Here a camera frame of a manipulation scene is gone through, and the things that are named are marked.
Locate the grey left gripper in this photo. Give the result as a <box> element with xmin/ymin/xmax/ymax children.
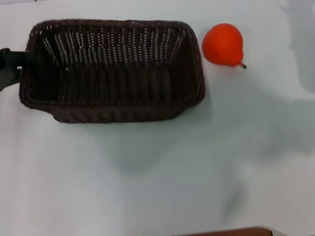
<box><xmin>0</xmin><ymin>48</ymin><xmax>63</xmax><ymax>101</ymax></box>

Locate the dark brown woven basket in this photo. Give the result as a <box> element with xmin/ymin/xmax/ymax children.
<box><xmin>18</xmin><ymin>19</ymin><xmax>206</xmax><ymax>124</ymax></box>

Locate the orange plastic pear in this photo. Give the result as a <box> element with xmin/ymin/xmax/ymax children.
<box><xmin>201</xmin><ymin>23</ymin><xmax>248</xmax><ymax>70</ymax></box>

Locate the brown rounded panel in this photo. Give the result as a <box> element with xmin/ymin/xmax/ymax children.
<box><xmin>172</xmin><ymin>226</ymin><xmax>274</xmax><ymax>236</ymax></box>

